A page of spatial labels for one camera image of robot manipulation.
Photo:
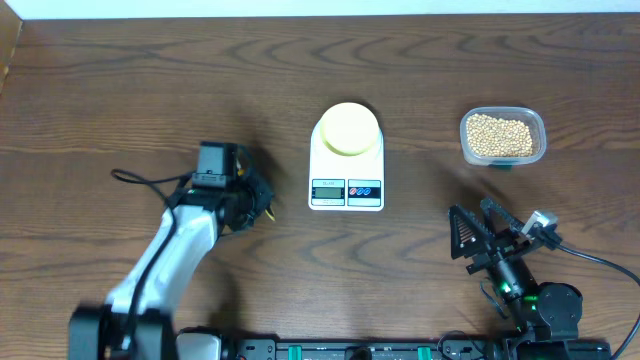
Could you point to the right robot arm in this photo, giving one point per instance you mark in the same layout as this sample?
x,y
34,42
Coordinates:
x,y
542,312

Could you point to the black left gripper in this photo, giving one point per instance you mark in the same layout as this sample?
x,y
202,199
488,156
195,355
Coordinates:
x,y
262,198

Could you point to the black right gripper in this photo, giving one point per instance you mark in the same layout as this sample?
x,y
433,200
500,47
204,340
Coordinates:
x,y
507,248

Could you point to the pale yellow bowl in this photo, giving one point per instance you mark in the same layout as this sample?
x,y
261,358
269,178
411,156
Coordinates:
x,y
349,129

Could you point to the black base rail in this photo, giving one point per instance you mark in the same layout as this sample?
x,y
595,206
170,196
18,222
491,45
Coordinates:
x,y
400,350

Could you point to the yellow measuring scoop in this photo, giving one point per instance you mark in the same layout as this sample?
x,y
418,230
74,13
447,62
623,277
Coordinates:
x,y
269,212

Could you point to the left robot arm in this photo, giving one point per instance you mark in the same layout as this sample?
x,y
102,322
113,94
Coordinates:
x,y
224,195

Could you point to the clear plastic container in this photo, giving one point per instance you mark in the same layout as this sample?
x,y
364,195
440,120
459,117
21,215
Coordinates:
x,y
526,115

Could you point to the white digital kitchen scale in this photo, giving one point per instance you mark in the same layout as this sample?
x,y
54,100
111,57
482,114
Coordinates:
x,y
346,183

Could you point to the pile of soybeans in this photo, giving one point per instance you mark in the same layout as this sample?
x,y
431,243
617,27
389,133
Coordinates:
x,y
497,137

